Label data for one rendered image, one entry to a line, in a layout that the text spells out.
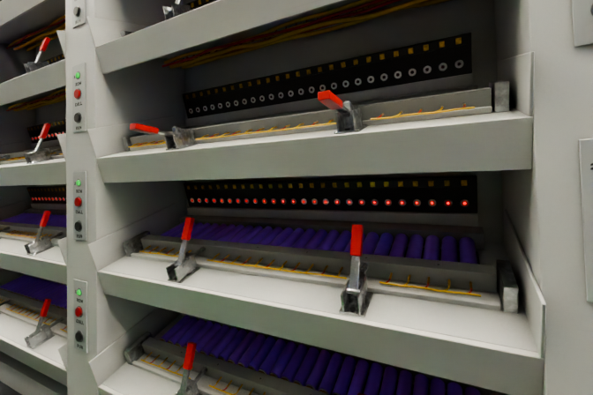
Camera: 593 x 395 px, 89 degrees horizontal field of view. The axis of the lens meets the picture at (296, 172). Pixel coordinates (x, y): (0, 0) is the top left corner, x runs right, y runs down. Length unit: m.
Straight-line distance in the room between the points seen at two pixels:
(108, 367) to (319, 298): 0.44
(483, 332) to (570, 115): 0.20
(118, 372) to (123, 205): 0.29
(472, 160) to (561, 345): 0.16
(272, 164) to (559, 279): 0.28
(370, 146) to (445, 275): 0.17
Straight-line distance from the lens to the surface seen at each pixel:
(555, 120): 0.32
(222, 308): 0.45
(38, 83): 0.85
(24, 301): 1.10
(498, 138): 0.31
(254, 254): 0.47
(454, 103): 0.36
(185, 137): 0.49
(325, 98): 0.28
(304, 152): 0.35
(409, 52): 0.50
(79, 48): 0.71
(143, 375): 0.68
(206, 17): 0.48
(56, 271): 0.77
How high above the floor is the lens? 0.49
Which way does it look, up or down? 1 degrees up
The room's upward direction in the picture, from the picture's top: 1 degrees counter-clockwise
